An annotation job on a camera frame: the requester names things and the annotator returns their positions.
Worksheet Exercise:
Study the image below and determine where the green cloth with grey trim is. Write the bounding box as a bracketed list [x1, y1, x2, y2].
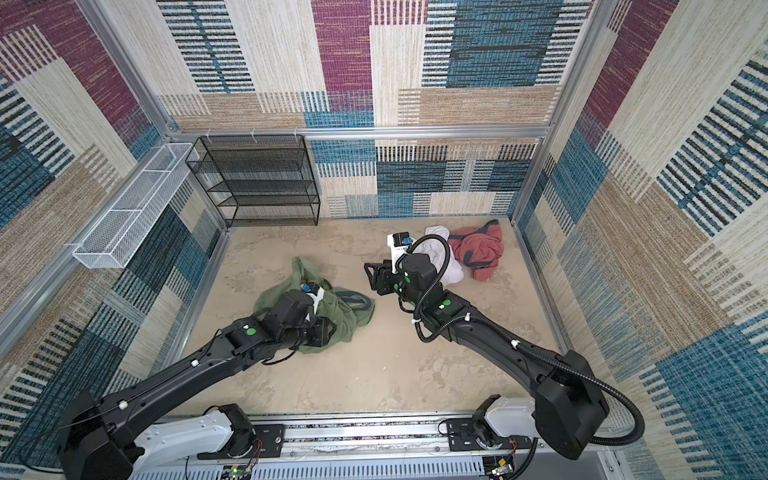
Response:
[254, 257, 375, 355]

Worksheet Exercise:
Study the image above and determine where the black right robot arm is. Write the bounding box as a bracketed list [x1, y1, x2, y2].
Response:
[364, 254, 610, 460]

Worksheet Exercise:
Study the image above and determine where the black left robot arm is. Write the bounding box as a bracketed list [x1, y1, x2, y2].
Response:
[54, 290, 336, 479]

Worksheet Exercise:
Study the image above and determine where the red cloth with grey trim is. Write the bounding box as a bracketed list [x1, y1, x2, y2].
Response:
[448, 219, 505, 281]

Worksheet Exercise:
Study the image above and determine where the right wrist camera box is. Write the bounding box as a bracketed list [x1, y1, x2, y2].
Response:
[387, 232, 412, 273]

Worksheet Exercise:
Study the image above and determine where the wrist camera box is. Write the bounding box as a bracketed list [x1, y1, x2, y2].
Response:
[387, 232, 412, 273]
[301, 282, 325, 316]

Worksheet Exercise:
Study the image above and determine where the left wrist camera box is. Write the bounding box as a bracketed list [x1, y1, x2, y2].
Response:
[301, 282, 325, 316]

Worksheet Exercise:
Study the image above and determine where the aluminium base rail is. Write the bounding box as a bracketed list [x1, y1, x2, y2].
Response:
[107, 410, 619, 463]

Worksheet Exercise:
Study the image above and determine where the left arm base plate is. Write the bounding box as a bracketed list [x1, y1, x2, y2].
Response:
[196, 424, 286, 462]

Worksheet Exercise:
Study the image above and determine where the black wire shelf rack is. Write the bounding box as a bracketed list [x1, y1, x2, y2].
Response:
[185, 134, 321, 228]

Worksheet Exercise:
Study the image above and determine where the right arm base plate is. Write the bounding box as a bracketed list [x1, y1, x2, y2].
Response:
[437, 417, 533, 452]

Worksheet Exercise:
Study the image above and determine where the white slotted cable duct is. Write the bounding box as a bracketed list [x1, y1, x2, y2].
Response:
[135, 456, 485, 479]

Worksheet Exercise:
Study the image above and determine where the white wire mesh basket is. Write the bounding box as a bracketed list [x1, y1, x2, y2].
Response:
[72, 143, 192, 269]

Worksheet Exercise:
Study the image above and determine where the black corrugated cable conduit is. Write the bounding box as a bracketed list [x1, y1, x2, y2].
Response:
[395, 233, 647, 448]

